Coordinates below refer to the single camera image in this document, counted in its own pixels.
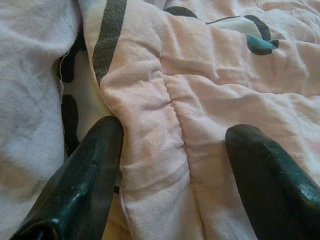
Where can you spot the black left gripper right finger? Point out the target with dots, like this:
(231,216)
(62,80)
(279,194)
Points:
(275,190)

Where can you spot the pink bear print blanket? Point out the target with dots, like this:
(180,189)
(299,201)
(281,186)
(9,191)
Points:
(175,87)

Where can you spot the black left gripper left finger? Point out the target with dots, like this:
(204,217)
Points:
(82,187)

